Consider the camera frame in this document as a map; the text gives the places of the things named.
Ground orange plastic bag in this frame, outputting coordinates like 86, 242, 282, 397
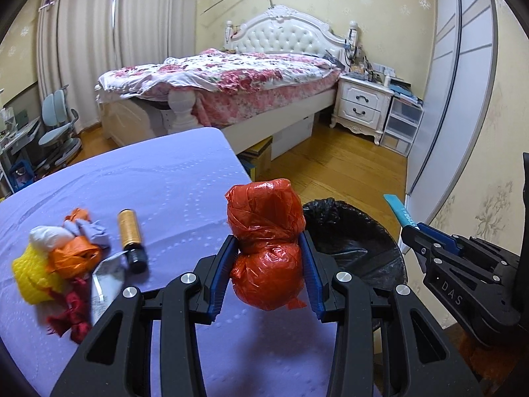
49, 238, 102, 274

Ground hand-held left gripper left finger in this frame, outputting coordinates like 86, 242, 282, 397
50, 235, 239, 397

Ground cyan plastic strip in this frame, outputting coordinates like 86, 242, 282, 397
383, 194, 415, 227

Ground white storage box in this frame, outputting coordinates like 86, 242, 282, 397
270, 116, 315, 162

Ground red mesh scrap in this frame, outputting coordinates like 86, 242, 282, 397
45, 279, 92, 344

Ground crumpled purple tissue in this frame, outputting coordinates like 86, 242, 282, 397
68, 219, 110, 253

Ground red plastic bag bundle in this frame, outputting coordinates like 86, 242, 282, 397
225, 178, 308, 312

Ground white nightstand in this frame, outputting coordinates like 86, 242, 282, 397
329, 72, 395, 146

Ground gold bottle with black cap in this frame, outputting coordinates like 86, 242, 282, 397
118, 209, 148, 274

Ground stack of books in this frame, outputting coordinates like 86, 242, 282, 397
390, 78, 424, 106

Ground white plastic bag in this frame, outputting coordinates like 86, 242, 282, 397
30, 225, 71, 253

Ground black lined trash bin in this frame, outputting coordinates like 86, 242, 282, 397
302, 199, 408, 331

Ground white sliding wardrobe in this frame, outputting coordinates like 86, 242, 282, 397
405, 0, 501, 232

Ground white bed with tufted headboard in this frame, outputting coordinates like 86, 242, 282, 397
96, 5, 360, 150

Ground grey study desk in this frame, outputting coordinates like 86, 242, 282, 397
0, 108, 42, 195

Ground yellow foam mesh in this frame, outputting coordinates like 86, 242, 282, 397
12, 242, 67, 304

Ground silver foil wrapper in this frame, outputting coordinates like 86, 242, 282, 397
89, 250, 129, 327

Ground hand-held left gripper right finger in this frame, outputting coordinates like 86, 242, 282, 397
298, 231, 483, 397

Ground pink floral quilt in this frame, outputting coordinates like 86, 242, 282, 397
98, 48, 342, 127

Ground brown cardboard box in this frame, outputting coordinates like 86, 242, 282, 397
237, 137, 273, 178

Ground clear plastic drawer unit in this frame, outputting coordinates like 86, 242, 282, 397
382, 95, 425, 158

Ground cream curtains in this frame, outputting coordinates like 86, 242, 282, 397
35, 0, 199, 133

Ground light blue desk chair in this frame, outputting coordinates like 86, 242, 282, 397
38, 85, 83, 166

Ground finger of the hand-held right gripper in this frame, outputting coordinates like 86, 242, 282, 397
415, 222, 469, 251
400, 225, 432, 274

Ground purple tablecloth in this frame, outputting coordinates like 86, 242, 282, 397
0, 127, 344, 397

